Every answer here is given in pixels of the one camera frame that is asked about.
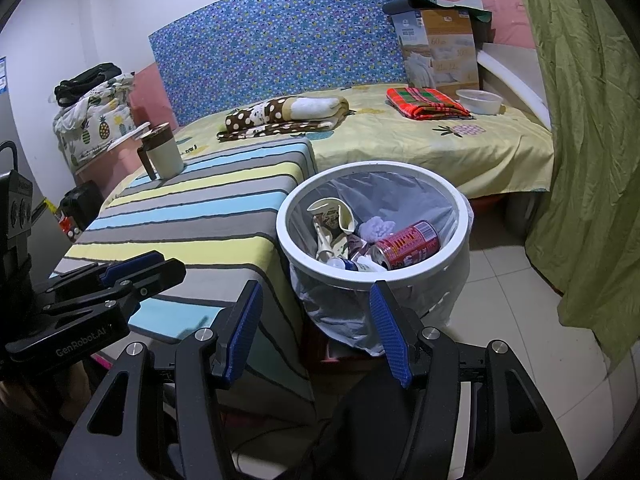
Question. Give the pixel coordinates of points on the beige mug with brown lid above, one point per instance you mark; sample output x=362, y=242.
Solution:
x=167, y=157

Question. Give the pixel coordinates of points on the green curtain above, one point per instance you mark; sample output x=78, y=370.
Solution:
x=590, y=135

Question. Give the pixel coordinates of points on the blue floral headboard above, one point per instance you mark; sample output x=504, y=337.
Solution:
x=290, y=45

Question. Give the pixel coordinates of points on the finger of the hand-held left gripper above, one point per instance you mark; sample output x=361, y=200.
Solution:
x=150, y=280
x=130, y=265

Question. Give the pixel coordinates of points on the yellow bed sheet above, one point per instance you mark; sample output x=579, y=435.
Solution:
x=425, y=145

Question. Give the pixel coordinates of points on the white bowl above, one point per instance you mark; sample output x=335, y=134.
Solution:
x=479, y=104

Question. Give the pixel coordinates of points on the pink storage box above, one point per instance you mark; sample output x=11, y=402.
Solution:
x=125, y=160

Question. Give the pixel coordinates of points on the white tissue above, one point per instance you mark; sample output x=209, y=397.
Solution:
x=377, y=228

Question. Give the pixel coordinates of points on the pineapple print quilt bundle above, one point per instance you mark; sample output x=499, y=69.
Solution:
x=95, y=120

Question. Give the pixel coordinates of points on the red stool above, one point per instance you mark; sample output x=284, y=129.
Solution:
x=320, y=350

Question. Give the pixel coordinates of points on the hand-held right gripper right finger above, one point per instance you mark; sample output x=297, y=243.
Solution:
x=392, y=335

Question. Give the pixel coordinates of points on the white bottle with blue label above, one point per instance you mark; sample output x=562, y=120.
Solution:
x=350, y=263

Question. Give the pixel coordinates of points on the brown polka dot blanket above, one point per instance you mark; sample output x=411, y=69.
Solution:
x=265, y=115

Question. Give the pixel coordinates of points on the cardboard bedding box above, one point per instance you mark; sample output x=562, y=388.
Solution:
x=440, y=50

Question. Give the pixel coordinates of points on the striped table cloth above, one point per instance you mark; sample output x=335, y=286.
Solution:
x=200, y=210

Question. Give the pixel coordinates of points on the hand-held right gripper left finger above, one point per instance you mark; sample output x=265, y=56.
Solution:
x=240, y=335

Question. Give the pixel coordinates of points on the red white packet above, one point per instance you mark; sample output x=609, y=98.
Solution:
x=70, y=225

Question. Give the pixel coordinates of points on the black bag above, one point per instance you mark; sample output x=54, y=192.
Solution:
x=87, y=80

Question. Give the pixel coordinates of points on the cream paper bag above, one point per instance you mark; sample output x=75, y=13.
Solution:
x=330, y=220

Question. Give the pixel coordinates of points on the white bed frame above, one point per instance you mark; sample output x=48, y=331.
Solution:
x=515, y=85

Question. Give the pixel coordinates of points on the red plaid cloth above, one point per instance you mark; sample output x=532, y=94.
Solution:
x=425, y=102

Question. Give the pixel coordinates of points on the black backpack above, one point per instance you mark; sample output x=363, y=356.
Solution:
x=82, y=200

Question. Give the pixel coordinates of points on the red drink can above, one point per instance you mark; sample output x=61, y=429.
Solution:
x=407, y=247

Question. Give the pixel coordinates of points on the white trash bin with bag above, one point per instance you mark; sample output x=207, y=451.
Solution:
x=286, y=230

